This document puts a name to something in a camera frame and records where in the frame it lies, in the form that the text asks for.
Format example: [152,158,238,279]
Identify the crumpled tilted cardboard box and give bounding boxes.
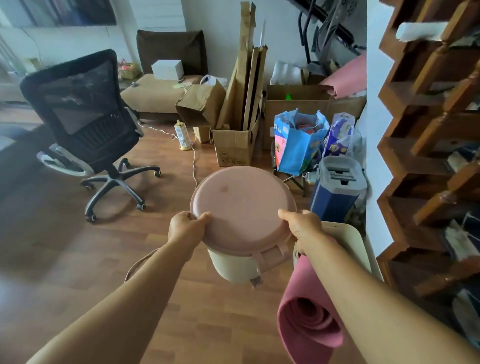
[175,80,227,130]

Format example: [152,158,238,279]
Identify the white foam packing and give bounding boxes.
[269,61,304,86]

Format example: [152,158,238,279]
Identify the small wicker basket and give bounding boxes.
[118,59,143,80]

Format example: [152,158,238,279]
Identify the brown sofa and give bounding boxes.
[120,29,209,121]

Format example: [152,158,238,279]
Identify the white paper sheet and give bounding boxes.
[395,21,450,43]

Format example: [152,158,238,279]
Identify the tall flat cardboard box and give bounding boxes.
[216,1,257,130]

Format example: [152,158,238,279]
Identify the white power strip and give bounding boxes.
[174,119,195,152]

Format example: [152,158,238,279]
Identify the person's left forearm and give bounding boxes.
[26,239,196,364]

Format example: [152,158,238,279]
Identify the person's right forearm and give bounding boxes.
[299,232,480,364]

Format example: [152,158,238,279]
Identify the open low cardboard box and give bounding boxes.
[211,116,260,168]

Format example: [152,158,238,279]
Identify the person's right hand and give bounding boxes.
[277,208,327,256]

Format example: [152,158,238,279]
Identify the large open cardboard box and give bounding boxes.
[262,84,333,151]

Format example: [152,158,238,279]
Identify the white cable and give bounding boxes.
[138,123,199,188]

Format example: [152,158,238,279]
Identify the plain cardboard box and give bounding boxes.
[328,96,368,121]

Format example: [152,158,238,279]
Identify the dark patterned stair carpets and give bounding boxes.
[442,142,480,350]

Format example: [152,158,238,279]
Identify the pink foam sheet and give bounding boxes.
[319,52,368,100]

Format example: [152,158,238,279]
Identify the cream storage case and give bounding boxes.
[293,221,384,282]

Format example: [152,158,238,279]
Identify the flat cardboard panels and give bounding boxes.
[242,45,269,131]

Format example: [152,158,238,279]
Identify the person's left hand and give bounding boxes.
[167,211,214,260]

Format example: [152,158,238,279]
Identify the white trash can pink lid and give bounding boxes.
[189,166,298,289]

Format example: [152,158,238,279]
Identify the dark wall picture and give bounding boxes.
[20,0,117,28]

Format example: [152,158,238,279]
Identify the black office chair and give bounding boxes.
[19,48,163,224]

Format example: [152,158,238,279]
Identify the blue mop bucket grey lid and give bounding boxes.
[305,154,368,224]

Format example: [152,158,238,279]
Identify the light blue printed tote bag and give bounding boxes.
[273,108,331,177]

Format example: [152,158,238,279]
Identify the tiny cardboard box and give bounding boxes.
[193,125,212,145]

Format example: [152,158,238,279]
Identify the white box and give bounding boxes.
[151,59,185,82]

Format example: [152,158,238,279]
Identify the pink yoga mat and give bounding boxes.
[276,239,345,364]

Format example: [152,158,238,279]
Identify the white plastic bag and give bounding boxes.
[199,74,229,88]

